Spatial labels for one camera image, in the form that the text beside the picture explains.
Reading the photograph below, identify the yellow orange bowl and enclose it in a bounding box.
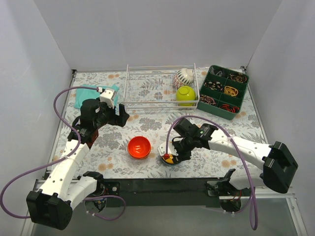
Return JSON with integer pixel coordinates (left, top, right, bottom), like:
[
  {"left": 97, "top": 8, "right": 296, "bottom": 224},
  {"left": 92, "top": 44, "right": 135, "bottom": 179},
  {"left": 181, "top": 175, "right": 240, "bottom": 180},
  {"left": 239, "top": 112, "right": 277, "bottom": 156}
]
[{"left": 162, "top": 158, "right": 179, "bottom": 165}]

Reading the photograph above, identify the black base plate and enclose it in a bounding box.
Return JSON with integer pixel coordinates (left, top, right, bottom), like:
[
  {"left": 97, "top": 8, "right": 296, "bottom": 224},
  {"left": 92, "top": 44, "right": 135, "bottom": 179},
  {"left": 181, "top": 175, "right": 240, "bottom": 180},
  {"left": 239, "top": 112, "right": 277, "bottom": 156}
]
[{"left": 96, "top": 177, "right": 227, "bottom": 207}]

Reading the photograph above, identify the floral table mat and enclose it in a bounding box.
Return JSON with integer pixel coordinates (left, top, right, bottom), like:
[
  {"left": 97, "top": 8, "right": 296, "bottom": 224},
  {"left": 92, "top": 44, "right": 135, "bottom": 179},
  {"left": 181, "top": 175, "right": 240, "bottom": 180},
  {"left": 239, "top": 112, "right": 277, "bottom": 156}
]
[{"left": 49, "top": 66, "right": 281, "bottom": 179}]

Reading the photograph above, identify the white pink bowl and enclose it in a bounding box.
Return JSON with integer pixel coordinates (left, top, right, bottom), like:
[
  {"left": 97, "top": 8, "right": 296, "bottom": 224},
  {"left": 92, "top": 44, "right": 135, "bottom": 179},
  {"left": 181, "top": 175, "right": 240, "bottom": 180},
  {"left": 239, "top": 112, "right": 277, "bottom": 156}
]
[{"left": 176, "top": 68, "right": 194, "bottom": 86}]

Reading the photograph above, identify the white wire dish rack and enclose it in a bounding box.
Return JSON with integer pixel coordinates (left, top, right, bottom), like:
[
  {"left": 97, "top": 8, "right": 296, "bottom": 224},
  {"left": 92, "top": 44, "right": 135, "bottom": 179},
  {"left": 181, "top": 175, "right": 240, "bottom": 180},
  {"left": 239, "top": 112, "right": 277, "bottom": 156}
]
[{"left": 123, "top": 63, "right": 200, "bottom": 112}]

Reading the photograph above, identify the green compartment organizer tray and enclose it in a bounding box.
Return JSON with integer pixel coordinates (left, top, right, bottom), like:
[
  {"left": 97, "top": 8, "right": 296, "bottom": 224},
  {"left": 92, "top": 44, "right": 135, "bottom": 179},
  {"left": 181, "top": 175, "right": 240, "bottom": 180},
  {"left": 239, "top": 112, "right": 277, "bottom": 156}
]
[{"left": 197, "top": 65, "right": 250, "bottom": 120}]

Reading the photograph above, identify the blue grey bowl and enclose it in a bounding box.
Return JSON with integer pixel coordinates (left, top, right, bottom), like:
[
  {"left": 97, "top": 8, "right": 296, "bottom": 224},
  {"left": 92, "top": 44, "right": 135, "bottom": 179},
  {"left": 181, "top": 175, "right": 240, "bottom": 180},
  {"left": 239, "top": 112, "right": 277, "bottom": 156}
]
[{"left": 161, "top": 158, "right": 181, "bottom": 167}]

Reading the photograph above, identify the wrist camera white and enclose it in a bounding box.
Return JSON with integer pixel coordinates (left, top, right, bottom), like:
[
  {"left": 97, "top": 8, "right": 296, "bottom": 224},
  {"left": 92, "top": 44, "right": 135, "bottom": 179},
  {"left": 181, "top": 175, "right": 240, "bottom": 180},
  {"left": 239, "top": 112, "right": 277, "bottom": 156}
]
[
  {"left": 97, "top": 87, "right": 117, "bottom": 109},
  {"left": 157, "top": 142, "right": 178, "bottom": 157}
]

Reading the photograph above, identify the lime green bowl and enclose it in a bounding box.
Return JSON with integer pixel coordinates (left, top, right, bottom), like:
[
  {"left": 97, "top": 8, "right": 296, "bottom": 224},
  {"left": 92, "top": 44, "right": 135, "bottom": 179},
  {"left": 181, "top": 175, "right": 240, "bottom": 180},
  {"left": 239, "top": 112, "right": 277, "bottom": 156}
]
[{"left": 176, "top": 86, "right": 196, "bottom": 101}]

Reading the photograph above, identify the blue patterned bowl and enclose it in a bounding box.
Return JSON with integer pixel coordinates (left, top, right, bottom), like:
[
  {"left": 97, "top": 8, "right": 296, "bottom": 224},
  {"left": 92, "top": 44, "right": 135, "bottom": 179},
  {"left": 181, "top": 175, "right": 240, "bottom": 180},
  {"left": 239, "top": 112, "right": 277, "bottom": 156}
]
[{"left": 173, "top": 74, "right": 183, "bottom": 89}]

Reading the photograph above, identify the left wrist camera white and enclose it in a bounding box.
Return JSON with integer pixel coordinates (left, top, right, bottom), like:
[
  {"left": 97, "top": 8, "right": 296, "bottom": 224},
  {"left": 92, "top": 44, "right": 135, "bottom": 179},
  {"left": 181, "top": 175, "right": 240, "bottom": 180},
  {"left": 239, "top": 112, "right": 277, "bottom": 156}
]
[{"left": 97, "top": 87, "right": 117, "bottom": 109}]

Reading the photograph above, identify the red orange bowl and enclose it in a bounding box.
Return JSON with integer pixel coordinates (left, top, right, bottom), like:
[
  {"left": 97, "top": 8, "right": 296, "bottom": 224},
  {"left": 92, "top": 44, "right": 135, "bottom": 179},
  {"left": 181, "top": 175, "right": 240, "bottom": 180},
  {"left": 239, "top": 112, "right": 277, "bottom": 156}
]
[{"left": 127, "top": 136, "right": 151, "bottom": 160}]

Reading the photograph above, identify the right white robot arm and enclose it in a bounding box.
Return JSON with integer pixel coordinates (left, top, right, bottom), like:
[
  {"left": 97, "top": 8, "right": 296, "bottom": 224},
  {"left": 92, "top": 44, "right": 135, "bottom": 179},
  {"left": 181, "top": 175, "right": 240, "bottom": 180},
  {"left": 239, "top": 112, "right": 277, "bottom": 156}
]
[{"left": 163, "top": 118, "right": 298, "bottom": 196}]

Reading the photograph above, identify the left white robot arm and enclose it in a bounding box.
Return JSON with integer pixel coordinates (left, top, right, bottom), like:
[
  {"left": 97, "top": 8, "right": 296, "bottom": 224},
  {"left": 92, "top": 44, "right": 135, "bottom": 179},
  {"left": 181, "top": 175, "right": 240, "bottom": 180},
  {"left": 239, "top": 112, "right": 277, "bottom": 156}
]
[{"left": 26, "top": 99, "right": 129, "bottom": 230}]

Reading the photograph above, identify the teal cloth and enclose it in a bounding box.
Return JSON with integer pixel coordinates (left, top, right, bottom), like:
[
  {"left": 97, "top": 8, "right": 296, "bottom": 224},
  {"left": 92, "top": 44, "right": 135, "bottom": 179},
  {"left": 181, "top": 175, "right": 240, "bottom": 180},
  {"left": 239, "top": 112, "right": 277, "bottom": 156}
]
[{"left": 74, "top": 84, "right": 120, "bottom": 109}]

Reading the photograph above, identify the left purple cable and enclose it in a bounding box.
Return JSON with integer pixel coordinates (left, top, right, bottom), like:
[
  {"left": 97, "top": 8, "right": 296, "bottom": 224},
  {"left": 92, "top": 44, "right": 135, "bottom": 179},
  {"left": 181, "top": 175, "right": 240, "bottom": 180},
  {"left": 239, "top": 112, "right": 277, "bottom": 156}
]
[{"left": 0, "top": 86, "right": 126, "bottom": 221}]

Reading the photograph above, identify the aluminium frame rail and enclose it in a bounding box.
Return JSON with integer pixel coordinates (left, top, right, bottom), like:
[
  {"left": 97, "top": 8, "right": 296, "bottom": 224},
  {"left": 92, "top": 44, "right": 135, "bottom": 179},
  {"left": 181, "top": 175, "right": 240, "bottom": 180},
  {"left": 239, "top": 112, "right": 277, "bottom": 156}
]
[{"left": 22, "top": 187, "right": 307, "bottom": 236}]

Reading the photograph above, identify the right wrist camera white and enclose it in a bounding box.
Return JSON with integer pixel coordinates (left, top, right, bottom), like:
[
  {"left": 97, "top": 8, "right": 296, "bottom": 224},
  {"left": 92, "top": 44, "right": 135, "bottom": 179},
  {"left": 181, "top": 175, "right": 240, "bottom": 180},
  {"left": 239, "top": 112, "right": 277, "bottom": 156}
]
[{"left": 157, "top": 142, "right": 178, "bottom": 157}]

